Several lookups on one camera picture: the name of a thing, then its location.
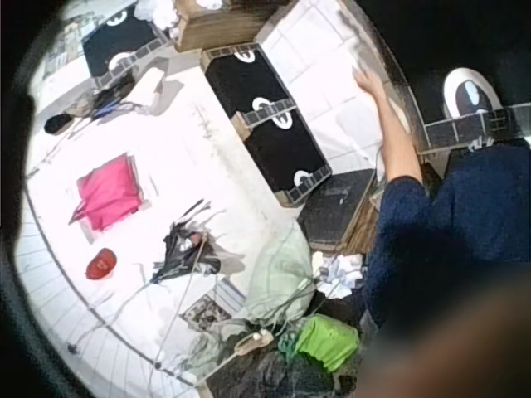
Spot red cap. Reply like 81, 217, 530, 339
85, 247, 118, 280

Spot white crumpled cloth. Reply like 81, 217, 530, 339
311, 250, 366, 299

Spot white folded sheet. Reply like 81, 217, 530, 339
124, 66, 171, 118

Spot dark flat board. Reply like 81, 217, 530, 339
297, 168, 377, 246

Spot dark tangled cables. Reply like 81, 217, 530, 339
66, 76, 144, 121

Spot person's left hand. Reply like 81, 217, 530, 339
353, 68, 388, 104

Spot bright green bag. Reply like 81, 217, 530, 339
295, 313, 361, 373

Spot pale green cloth bundle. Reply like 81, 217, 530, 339
244, 221, 317, 327

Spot brown cardboard box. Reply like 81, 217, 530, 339
173, 0, 300, 53

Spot pink cloth bag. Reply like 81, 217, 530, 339
68, 153, 144, 232

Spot black plastic sheet heap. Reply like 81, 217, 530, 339
207, 350, 362, 398

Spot white crumpled paper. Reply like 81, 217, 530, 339
135, 0, 182, 31

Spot white checked cloth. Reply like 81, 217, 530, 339
253, 0, 389, 167

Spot long black patterned box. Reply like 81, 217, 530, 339
200, 44, 334, 208

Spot printed paper leaflet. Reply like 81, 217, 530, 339
180, 294, 233, 332

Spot small black pouch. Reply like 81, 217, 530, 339
43, 114, 74, 134

